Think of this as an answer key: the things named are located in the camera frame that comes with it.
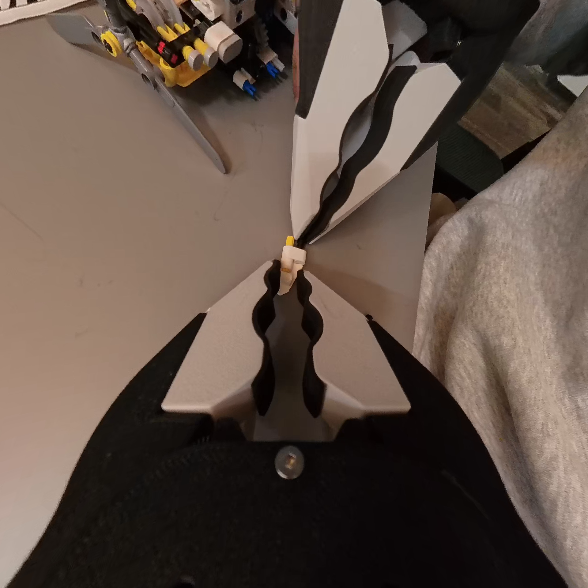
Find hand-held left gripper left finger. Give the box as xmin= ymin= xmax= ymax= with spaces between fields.
xmin=161 ymin=259 xmax=279 ymax=416

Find white lego connector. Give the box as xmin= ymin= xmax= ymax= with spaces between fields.
xmin=280 ymin=246 xmax=307 ymax=272

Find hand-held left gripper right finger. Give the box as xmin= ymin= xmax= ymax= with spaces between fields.
xmin=296 ymin=269 xmax=411 ymax=428

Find person's right forearm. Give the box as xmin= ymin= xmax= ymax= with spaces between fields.
xmin=503 ymin=0 xmax=588 ymax=88

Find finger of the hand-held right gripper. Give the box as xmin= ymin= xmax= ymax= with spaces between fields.
xmin=307 ymin=62 xmax=462 ymax=245
xmin=290 ymin=0 xmax=394 ymax=236

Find zebra striped sticker sheet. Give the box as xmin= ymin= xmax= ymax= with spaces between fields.
xmin=0 ymin=0 xmax=88 ymax=26

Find lego plane model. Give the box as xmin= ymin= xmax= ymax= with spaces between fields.
xmin=46 ymin=0 xmax=295 ymax=175

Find black office chair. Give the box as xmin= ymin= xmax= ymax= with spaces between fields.
xmin=434 ymin=122 xmax=505 ymax=200

